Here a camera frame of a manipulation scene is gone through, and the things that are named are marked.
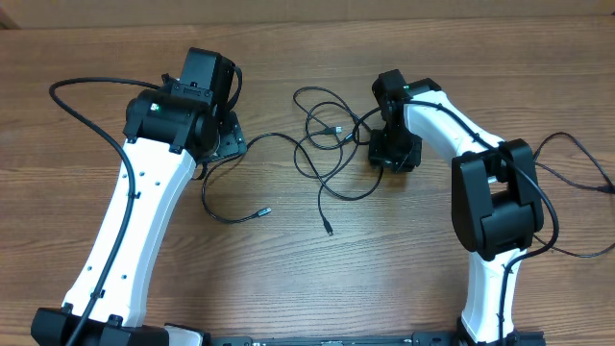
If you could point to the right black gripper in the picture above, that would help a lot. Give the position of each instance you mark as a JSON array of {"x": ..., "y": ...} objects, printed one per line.
[{"x": 382, "y": 156}]

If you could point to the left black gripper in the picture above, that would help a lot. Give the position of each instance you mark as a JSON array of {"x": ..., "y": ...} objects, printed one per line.
[{"x": 233, "y": 139}]

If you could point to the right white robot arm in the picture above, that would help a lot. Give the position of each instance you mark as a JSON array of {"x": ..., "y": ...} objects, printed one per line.
[{"x": 496, "y": 208}]

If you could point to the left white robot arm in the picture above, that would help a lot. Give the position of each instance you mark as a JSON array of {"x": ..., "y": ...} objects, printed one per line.
[{"x": 170, "y": 130}]

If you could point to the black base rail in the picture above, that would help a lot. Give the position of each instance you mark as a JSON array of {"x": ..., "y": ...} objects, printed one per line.
[{"x": 375, "y": 338}]

